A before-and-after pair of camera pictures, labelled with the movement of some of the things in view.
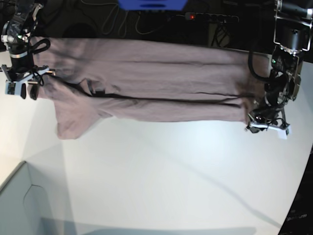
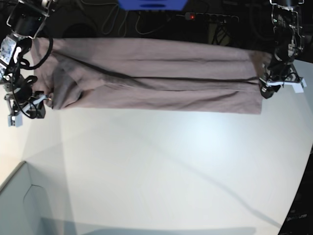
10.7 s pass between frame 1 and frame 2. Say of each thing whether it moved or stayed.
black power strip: stayed
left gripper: moved
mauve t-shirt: moved
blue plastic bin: stayed
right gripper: moved
